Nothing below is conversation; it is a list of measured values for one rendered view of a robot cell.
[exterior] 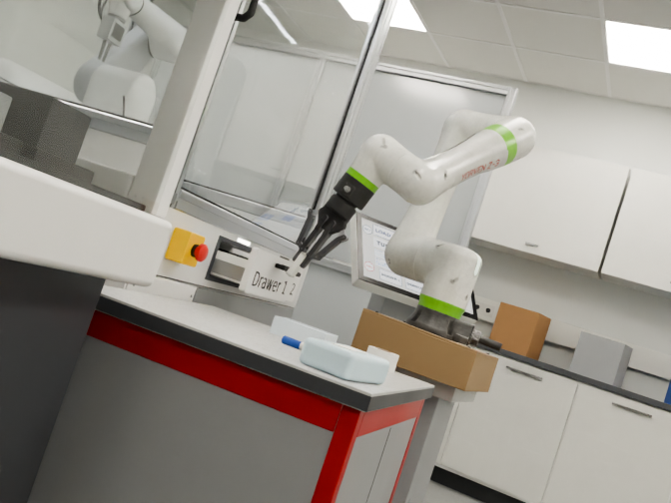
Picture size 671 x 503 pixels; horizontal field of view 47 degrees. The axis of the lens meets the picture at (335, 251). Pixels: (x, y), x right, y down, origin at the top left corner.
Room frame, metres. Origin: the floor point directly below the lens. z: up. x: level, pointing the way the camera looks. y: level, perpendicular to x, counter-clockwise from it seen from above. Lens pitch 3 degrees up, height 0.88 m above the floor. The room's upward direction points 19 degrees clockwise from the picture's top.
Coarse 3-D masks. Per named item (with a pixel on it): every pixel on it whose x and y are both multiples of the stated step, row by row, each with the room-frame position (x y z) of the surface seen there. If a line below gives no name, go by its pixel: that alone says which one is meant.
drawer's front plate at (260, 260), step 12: (252, 252) 1.83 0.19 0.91; (264, 252) 1.86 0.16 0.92; (252, 264) 1.83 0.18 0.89; (264, 264) 1.88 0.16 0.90; (288, 264) 2.03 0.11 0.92; (252, 276) 1.84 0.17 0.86; (264, 276) 1.91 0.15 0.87; (276, 276) 1.98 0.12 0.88; (288, 276) 2.06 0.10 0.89; (240, 288) 1.83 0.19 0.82; (252, 288) 1.86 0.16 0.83; (276, 288) 2.01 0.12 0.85; (288, 288) 2.09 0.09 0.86
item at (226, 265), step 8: (216, 256) 1.88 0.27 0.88; (224, 256) 1.87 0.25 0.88; (232, 256) 1.86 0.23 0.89; (216, 264) 1.87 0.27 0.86; (224, 264) 1.86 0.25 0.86; (232, 264) 1.86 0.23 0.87; (240, 264) 1.86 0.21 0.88; (216, 272) 1.87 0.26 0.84; (224, 272) 1.86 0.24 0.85; (232, 272) 1.86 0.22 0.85; (240, 272) 1.85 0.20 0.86; (232, 280) 1.86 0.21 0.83; (240, 280) 1.85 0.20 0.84
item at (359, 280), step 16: (352, 224) 2.78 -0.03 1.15; (384, 224) 2.84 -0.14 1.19; (352, 240) 2.74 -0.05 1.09; (352, 256) 2.70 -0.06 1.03; (352, 272) 2.66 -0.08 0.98; (368, 288) 2.66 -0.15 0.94; (384, 288) 2.66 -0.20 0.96; (400, 288) 2.69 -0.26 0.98; (416, 304) 2.73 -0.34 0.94; (464, 320) 2.82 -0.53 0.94
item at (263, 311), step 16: (128, 288) 1.56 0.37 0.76; (144, 288) 1.62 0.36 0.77; (160, 288) 1.68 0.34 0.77; (176, 288) 1.74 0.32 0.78; (192, 288) 1.81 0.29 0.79; (208, 288) 1.90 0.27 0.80; (208, 304) 1.92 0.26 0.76; (224, 304) 2.01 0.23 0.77; (240, 304) 2.10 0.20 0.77; (256, 304) 2.21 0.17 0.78; (272, 304) 2.32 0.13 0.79; (256, 320) 2.24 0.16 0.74; (272, 320) 2.36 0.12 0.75
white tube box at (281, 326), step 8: (280, 320) 1.64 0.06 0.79; (288, 320) 1.63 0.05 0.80; (272, 328) 1.64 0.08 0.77; (280, 328) 1.64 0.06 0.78; (288, 328) 1.63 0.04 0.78; (296, 328) 1.62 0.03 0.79; (304, 328) 1.62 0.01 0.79; (312, 328) 1.61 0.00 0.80; (296, 336) 1.62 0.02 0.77; (304, 336) 1.62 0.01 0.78; (312, 336) 1.61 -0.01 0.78; (320, 336) 1.60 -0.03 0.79; (328, 336) 1.62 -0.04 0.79; (336, 336) 1.67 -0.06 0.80
